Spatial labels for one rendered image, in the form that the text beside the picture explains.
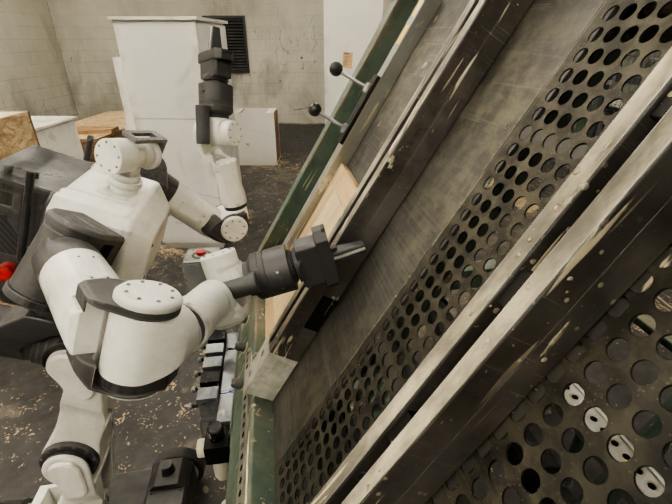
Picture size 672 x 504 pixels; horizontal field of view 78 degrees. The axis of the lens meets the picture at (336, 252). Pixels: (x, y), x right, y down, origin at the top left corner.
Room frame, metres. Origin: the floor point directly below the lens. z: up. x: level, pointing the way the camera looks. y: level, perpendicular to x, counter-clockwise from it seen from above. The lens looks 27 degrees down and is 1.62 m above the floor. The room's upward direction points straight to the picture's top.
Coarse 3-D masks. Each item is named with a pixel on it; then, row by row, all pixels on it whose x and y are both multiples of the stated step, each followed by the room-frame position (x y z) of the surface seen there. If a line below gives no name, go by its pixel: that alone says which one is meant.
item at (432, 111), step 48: (480, 0) 0.75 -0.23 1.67; (528, 0) 0.75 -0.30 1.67; (480, 48) 0.74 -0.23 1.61; (432, 96) 0.73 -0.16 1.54; (384, 144) 0.77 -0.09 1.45; (432, 144) 0.73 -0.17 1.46; (384, 192) 0.72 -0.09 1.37; (336, 240) 0.71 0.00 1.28; (336, 288) 0.70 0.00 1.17; (288, 336) 0.69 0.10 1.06
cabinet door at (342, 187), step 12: (348, 168) 1.12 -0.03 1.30; (336, 180) 1.10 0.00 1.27; (348, 180) 1.01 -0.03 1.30; (336, 192) 1.04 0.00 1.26; (348, 192) 0.96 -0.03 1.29; (324, 204) 1.08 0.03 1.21; (336, 204) 1.00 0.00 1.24; (312, 216) 1.12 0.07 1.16; (324, 216) 1.03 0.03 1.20; (336, 216) 0.95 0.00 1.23; (276, 300) 1.00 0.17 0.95; (288, 300) 0.91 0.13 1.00; (276, 312) 0.94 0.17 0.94
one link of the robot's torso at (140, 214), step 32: (0, 160) 0.76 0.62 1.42; (32, 160) 0.81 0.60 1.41; (64, 160) 0.86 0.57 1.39; (0, 192) 0.70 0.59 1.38; (32, 192) 0.67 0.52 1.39; (64, 192) 0.72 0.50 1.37; (96, 192) 0.77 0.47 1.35; (128, 192) 0.80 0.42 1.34; (160, 192) 0.90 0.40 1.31; (0, 224) 0.69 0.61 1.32; (32, 224) 0.70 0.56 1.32; (128, 224) 0.71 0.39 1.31; (160, 224) 0.81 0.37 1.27; (0, 256) 0.69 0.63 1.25; (128, 256) 0.70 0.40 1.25; (0, 288) 0.69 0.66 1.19
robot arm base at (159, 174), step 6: (162, 162) 1.05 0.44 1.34; (156, 168) 1.01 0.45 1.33; (162, 168) 1.03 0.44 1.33; (144, 174) 0.97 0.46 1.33; (150, 174) 0.98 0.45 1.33; (156, 174) 1.00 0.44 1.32; (162, 174) 1.01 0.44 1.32; (156, 180) 0.98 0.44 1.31; (162, 180) 1.00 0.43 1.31; (162, 186) 0.99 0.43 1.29
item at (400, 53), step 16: (432, 0) 1.18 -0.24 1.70; (416, 16) 1.18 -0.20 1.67; (432, 16) 1.18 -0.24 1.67; (416, 32) 1.18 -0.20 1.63; (400, 48) 1.17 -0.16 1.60; (384, 64) 1.20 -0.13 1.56; (400, 64) 1.17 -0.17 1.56; (384, 80) 1.17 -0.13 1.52; (384, 96) 1.17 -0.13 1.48; (368, 112) 1.16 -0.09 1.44; (352, 128) 1.15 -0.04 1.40; (352, 144) 1.15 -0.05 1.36; (336, 160) 1.15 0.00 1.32; (320, 176) 1.18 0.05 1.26; (320, 192) 1.14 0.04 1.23; (304, 208) 1.16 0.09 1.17; (304, 224) 1.13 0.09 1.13; (288, 240) 1.13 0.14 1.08
